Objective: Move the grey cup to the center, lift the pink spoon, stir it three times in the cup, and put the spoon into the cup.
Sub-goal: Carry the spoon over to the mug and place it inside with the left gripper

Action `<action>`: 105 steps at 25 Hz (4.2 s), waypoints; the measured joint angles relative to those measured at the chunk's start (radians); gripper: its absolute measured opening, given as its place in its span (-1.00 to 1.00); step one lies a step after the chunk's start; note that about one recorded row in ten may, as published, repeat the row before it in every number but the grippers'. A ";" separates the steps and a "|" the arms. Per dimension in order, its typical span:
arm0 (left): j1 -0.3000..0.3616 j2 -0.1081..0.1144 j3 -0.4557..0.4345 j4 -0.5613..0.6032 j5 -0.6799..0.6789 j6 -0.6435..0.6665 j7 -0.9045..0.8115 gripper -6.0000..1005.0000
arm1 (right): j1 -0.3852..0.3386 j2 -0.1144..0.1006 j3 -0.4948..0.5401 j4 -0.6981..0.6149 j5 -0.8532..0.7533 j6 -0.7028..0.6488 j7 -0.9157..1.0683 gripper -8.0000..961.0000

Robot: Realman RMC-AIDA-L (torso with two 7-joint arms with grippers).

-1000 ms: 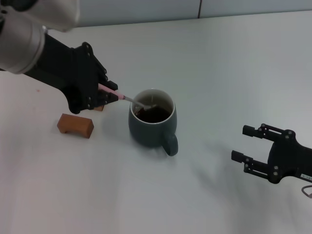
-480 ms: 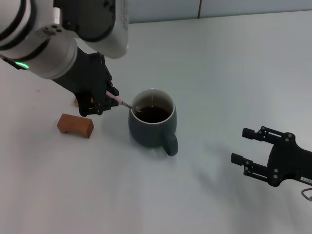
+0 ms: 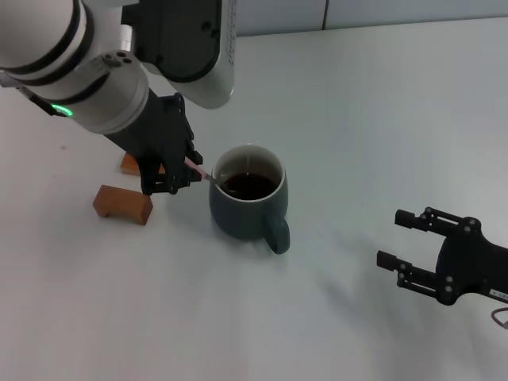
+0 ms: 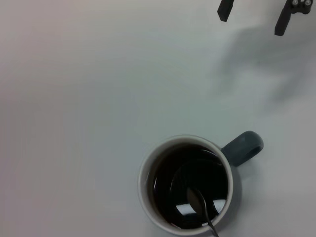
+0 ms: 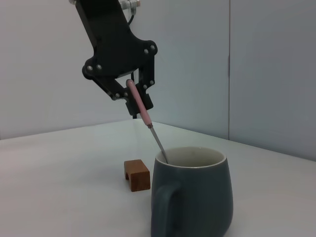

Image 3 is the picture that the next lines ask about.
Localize arched wooden block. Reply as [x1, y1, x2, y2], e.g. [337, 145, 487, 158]
[92, 184, 154, 227]

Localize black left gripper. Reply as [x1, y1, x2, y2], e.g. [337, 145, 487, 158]
[103, 89, 204, 195]

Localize pink handled metal spoon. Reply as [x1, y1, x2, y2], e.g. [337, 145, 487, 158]
[184, 156, 239, 195]

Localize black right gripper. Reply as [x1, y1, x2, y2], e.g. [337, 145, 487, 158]
[376, 206, 508, 306]

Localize dark coffee liquid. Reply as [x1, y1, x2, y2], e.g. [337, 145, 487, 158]
[217, 172, 281, 201]

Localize left arm cable with connector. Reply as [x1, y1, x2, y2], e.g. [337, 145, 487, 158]
[0, 71, 56, 117]

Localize grey ceramic mug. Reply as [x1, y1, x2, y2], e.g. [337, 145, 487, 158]
[209, 143, 292, 256]

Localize flat wooden block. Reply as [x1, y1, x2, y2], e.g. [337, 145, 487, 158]
[120, 152, 167, 176]

